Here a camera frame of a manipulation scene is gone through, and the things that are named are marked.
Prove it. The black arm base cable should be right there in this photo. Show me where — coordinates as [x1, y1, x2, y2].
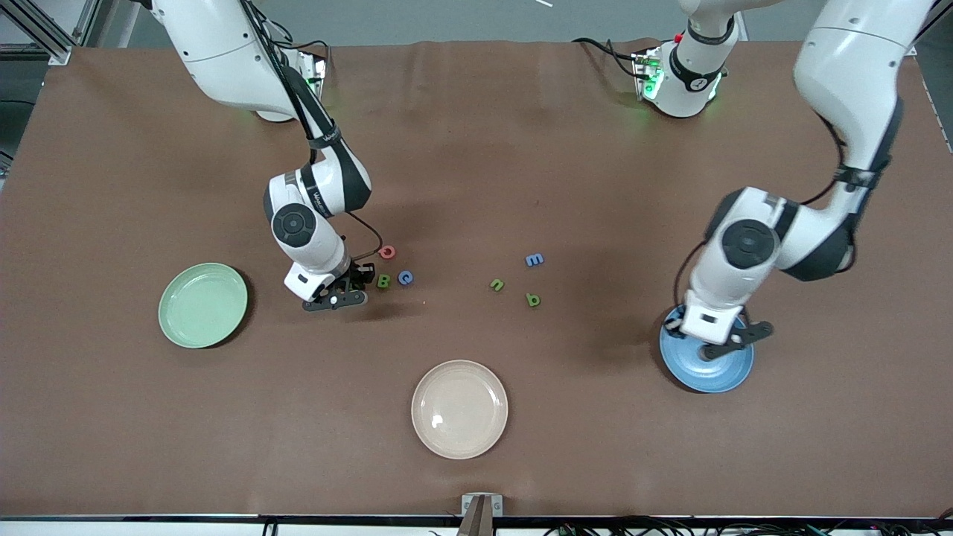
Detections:
[572, 36, 643, 79]
[283, 30, 330, 57]

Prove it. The blue plate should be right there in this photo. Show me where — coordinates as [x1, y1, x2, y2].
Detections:
[659, 301, 755, 394]

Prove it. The beige plate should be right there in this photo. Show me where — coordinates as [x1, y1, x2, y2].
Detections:
[411, 360, 509, 460]

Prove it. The grey metal camera bracket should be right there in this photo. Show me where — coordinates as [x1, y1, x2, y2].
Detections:
[461, 493, 504, 536]

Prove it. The black left arm base cable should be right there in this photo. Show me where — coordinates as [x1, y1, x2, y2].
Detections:
[572, 36, 643, 79]

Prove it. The brown table mat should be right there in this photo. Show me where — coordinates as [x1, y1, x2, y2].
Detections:
[0, 39, 953, 520]

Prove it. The light green plate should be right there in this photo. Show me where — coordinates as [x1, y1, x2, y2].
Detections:
[158, 263, 249, 350]

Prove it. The black right arm base cable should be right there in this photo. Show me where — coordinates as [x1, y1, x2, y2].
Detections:
[283, 30, 330, 57]

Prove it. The aluminium frame profile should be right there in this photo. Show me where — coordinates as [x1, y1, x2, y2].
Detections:
[0, 0, 101, 66]

